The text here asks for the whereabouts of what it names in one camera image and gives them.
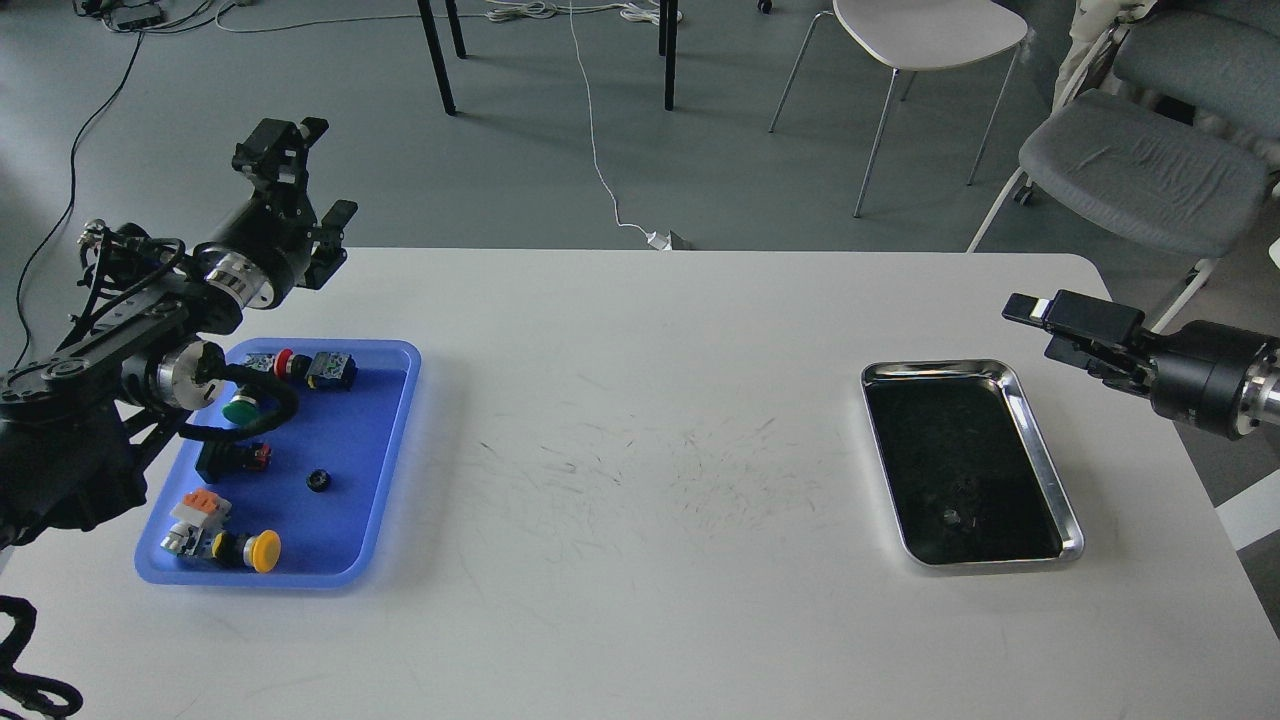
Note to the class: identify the black table leg left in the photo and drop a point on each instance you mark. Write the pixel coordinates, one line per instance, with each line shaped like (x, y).
(435, 48)

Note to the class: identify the green push button switch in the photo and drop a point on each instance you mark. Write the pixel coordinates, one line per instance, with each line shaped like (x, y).
(248, 403)

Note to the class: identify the black table leg right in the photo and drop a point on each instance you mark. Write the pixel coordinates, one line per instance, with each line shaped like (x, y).
(669, 17)

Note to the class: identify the black table leg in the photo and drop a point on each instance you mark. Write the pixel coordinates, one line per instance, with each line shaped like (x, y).
(669, 17)
(435, 48)

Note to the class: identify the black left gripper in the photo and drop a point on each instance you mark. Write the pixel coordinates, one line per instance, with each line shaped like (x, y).
(272, 244)

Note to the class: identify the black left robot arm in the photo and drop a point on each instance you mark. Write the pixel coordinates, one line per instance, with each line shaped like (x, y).
(81, 425)

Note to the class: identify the red push button switch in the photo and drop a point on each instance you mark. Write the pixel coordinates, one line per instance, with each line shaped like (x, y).
(324, 371)

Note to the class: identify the yellow mushroom push button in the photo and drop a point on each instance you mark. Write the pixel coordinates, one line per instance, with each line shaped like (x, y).
(256, 552)

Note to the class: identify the blue plastic tray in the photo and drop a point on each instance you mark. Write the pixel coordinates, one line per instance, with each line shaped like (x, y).
(328, 538)

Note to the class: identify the grey chair in corner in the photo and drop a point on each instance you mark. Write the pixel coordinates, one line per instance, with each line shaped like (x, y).
(1220, 57)

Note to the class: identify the small black gear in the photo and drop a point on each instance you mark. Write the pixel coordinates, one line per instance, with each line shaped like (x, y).
(319, 480)

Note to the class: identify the silver metal tray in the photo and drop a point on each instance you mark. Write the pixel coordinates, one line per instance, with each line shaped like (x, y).
(971, 482)

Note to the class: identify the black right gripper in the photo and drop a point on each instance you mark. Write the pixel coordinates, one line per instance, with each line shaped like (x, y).
(1208, 375)

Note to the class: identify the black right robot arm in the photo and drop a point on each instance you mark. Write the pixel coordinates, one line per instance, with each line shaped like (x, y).
(1210, 376)

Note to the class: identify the grey upholstered chair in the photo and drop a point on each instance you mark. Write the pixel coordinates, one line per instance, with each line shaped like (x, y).
(1146, 178)

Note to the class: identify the orange grey contact block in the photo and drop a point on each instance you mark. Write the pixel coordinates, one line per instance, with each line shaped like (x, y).
(203, 509)

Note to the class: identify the white plastic chair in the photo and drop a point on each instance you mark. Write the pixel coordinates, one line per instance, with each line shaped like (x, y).
(921, 36)

